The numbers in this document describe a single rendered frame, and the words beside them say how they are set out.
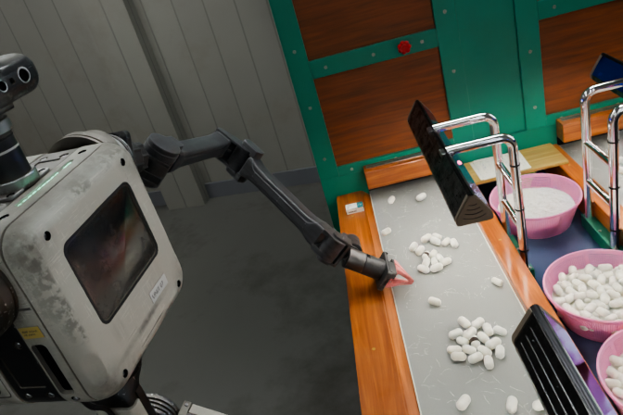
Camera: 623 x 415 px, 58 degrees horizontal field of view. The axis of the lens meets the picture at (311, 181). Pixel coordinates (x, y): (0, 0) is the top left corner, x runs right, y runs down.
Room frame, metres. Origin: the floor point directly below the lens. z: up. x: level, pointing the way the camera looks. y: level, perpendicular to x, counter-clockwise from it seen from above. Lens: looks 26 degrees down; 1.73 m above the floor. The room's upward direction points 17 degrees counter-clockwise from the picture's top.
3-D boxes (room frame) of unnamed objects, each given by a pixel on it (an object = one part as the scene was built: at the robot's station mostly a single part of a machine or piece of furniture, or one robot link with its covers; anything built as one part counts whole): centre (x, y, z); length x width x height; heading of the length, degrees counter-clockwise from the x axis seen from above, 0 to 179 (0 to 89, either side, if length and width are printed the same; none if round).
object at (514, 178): (1.28, -0.42, 0.90); 0.20 x 0.19 x 0.45; 173
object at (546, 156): (1.65, -0.67, 0.77); 0.33 x 0.15 x 0.01; 83
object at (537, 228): (1.43, -0.64, 0.72); 0.27 x 0.27 x 0.10
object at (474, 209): (1.30, -0.35, 1.08); 0.62 x 0.08 x 0.07; 173
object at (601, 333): (1.00, -0.59, 0.72); 0.27 x 0.27 x 0.10
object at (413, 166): (1.74, -0.34, 0.83); 0.30 x 0.06 x 0.07; 83
